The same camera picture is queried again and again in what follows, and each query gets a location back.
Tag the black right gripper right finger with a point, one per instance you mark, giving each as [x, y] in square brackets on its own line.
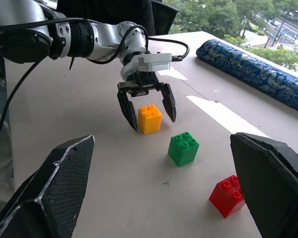
[273, 188]

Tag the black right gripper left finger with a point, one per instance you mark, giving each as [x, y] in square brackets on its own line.
[57, 188]

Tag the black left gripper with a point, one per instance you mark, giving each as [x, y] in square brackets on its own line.
[145, 81]

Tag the yellow toy brick cube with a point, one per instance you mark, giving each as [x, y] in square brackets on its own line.
[150, 121]

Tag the red toy brick cube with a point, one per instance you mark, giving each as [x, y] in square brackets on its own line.
[226, 198]

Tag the green toy brick cube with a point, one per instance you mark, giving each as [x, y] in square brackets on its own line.
[183, 151]

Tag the black mesh office chair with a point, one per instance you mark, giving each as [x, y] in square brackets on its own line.
[164, 17]

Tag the blue gold patterned cloth roll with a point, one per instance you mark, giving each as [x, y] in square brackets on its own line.
[253, 72]

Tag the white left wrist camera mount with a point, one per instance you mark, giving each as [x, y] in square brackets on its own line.
[154, 62]

